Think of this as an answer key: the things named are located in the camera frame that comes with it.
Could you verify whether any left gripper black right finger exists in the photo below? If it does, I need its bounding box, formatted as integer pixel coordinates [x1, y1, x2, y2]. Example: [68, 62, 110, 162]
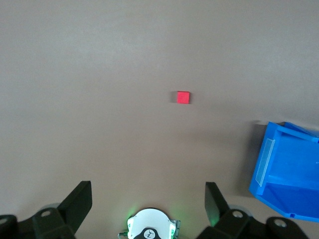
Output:
[199, 182, 252, 239]

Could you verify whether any blue plastic storage bin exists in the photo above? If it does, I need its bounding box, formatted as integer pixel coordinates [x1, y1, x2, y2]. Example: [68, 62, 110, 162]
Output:
[248, 121, 319, 223]

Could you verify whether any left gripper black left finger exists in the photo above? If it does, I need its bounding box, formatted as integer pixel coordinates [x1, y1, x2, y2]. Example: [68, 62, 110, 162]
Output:
[32, 181, 93, 239]

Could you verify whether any small red cube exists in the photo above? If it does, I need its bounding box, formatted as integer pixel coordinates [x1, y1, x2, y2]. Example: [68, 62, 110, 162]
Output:
[176, 91, 191, 105]

